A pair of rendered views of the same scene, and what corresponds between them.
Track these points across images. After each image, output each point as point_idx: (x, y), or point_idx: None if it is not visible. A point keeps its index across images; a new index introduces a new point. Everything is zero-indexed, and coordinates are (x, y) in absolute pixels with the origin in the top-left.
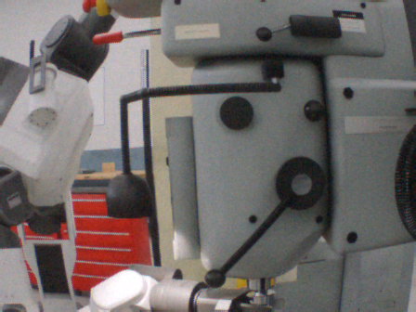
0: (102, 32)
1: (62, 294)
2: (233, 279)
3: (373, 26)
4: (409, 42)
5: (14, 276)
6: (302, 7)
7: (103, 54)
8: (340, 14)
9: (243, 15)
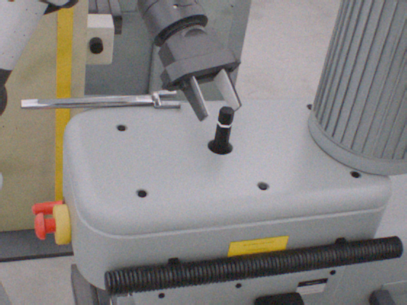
0: (1, 90)
1: None
2: (53, 80)
3: (333, 285)
4: (365, 282)
5: None
6: (271, 285)
7: (2, 108)
8: (304, 283)
9: (216, 298)
